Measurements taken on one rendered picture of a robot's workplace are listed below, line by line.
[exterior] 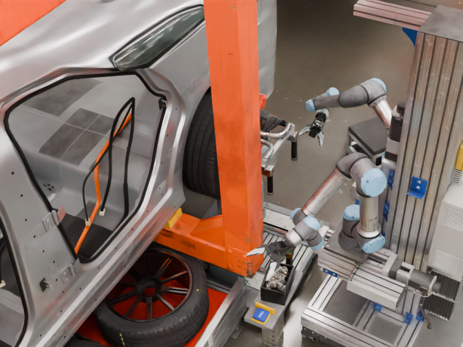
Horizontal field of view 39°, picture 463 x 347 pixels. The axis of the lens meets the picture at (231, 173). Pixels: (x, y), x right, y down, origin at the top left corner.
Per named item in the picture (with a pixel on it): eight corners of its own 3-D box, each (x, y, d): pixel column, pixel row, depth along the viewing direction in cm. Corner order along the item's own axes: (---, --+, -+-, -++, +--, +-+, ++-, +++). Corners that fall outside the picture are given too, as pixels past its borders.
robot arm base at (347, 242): (371, 237, 340) (373, 224, 333) (359, 255, 331) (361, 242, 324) (345, 226, 346) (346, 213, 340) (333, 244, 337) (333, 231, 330)
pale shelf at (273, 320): (277, 266, 380) (277, 262, 378) (304, 275, 373) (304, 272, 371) (243, 321, 352) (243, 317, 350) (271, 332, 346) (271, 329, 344)
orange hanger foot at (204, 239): (165, 222, 397) (157, 181, 374) (240, 250, 377) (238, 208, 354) (149, 240, 386) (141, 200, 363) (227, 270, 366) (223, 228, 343)
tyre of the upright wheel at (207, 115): (169, 139, 360) (189, 211, 409) (205, 151, 351) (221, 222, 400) (223, 65, 395) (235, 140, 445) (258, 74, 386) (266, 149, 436)
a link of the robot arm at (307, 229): (324, 230, 295) (317, 220, 289) (305, 245, 295) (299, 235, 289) (314, 219, 301) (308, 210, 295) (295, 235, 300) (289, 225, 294)
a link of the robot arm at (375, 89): (400, 171, 364) (350, 91, 373) (419, 160, 370) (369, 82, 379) (411, 164, 353) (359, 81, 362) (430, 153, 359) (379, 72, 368)
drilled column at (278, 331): (269, 334, 394) (268, 292, 366) (284, 340, 390) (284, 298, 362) (262, 347, 388) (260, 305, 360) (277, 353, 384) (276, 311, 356)
